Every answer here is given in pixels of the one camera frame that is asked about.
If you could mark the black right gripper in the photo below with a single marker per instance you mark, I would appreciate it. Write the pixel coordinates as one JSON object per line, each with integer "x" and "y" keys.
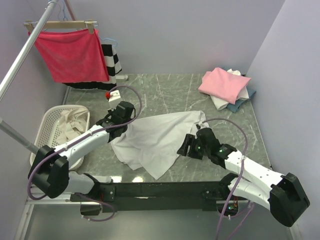
{"x": 189, "y": 140}

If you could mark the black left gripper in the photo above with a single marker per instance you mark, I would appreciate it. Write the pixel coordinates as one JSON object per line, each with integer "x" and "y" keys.
{"x": 110, "y": 111}

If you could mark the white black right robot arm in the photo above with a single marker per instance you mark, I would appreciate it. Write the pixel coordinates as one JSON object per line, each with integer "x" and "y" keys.
{"x": 282, "y": 194}

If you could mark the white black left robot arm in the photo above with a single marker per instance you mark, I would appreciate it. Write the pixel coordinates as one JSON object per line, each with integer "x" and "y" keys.
{"x": 50, "y": 171}

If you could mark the black white checkered cloth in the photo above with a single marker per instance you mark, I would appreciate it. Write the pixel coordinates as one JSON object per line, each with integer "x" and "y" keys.
{"x": 113, "y": 66}

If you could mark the cream clothes in basket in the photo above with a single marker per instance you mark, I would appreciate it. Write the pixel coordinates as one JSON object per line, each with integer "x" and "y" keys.
{"x": 71, "y": 124}

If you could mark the black base beam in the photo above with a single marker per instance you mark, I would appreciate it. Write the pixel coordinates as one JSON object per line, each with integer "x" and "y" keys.
{"x": 143, "y": 196}

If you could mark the white plastic laundry basket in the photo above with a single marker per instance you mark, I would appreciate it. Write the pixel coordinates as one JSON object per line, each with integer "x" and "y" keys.
{"x": 48, "y": 130}

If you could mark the folded pink t shirt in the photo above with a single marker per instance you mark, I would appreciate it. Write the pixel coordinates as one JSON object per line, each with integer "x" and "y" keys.
{"x": 214, "y": 83}

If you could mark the red hanging towel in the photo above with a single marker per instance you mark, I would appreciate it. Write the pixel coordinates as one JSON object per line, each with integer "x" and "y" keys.
{"x": 73, "y": 57}

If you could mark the wooden clip hanger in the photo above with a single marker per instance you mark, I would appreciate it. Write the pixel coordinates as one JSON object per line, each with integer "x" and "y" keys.
{"x": 74, "y": 24}

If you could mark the metal clothes rack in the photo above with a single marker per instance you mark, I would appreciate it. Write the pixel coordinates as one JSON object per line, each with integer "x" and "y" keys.
{"x": 30, "y": 94}

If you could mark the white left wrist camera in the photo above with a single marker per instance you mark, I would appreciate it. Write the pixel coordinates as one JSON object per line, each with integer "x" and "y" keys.
{"x": 113, "y": 98}

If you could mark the blue wire hanger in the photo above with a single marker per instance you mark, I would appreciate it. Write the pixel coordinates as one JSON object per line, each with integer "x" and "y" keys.
{"x": 113, "y": 42}

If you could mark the aluminium rail frame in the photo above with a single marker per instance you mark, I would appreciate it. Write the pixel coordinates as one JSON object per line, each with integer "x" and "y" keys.
{"x": 91, "y": 207}

